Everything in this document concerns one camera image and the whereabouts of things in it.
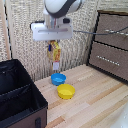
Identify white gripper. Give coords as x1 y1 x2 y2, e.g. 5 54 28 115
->
30 19 75 53

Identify beige woven curtain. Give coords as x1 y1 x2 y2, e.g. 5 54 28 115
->
0 0 128 83

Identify blue bowl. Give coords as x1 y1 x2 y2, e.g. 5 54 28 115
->
50 72 67 87

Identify yellow bowl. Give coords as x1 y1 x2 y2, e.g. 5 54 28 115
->
56 83 77 100

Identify black fabric storage box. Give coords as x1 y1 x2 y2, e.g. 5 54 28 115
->
0 58 49 128

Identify brown drawer cabinet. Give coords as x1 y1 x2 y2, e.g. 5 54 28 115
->
86 9 128 85

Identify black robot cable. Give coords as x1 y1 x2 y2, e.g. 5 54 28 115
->
72 25 128 36

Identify long silver drawer handle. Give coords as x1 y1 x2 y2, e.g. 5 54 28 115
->
96 55 121 67

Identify short silver drawer handle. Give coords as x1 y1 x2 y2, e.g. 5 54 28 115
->
104 28 128 37

